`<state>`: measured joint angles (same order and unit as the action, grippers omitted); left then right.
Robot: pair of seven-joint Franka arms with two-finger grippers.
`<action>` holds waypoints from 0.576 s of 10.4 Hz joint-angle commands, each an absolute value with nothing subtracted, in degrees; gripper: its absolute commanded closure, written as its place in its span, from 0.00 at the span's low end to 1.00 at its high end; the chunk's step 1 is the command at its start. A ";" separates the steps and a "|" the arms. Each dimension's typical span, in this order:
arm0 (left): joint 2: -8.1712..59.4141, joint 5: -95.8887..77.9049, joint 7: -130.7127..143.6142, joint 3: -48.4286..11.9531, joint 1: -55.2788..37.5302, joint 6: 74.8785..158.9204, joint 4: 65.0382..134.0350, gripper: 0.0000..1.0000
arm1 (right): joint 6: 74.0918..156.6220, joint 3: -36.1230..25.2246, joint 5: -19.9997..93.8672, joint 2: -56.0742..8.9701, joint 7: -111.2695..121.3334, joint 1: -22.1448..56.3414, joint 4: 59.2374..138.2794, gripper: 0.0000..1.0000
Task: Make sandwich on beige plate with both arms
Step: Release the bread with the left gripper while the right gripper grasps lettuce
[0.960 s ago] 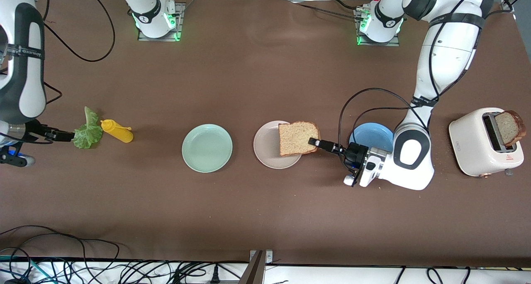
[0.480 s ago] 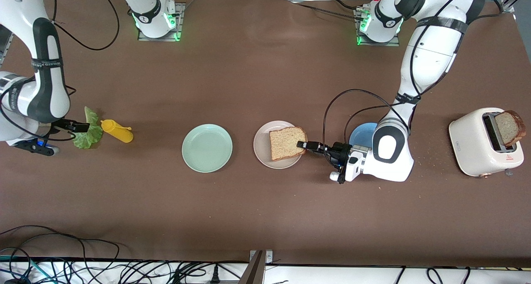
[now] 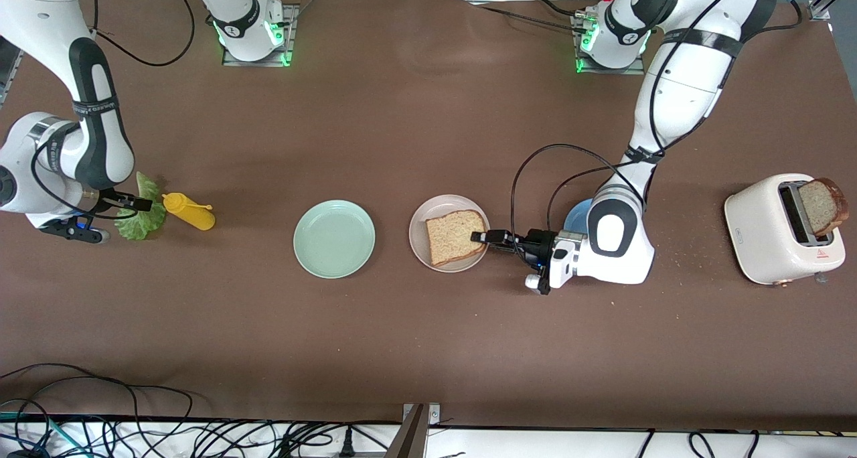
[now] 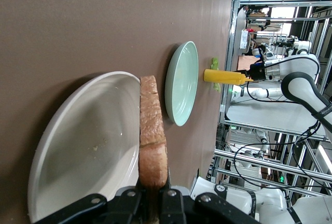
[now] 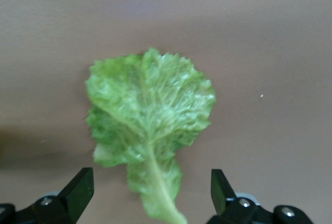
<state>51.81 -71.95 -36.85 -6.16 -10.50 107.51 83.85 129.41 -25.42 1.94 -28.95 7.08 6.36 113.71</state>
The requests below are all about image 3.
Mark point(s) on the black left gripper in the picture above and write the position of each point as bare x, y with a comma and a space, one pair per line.
537, 243

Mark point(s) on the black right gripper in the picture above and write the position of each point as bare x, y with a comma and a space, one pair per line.
107, 197

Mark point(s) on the green lettuce leaf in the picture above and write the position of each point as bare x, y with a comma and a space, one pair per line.
140, 227

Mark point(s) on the brown bread slice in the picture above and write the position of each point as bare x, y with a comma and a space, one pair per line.
455, 237
820, 207

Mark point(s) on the yellow squeeze bottle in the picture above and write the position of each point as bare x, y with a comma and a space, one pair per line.
197, 217

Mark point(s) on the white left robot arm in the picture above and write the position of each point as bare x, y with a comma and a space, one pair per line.
683, 90

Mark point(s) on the blue plate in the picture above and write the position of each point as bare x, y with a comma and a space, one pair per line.
577, 220

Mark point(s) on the beige plate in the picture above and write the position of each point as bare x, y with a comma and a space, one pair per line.
416, 234

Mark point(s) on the mint green plate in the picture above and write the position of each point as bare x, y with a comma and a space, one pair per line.
334, 239

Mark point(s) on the black power plug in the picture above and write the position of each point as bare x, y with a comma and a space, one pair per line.
347, 444

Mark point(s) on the white toaster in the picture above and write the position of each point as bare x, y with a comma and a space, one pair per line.
756, 237

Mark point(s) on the aluminium table frame rail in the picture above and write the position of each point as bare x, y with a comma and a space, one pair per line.
10, 76

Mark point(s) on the grey metal bracket post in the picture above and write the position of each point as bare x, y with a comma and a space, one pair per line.
412, 438

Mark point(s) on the silver corner bracket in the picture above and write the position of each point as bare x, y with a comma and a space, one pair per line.
818, 13

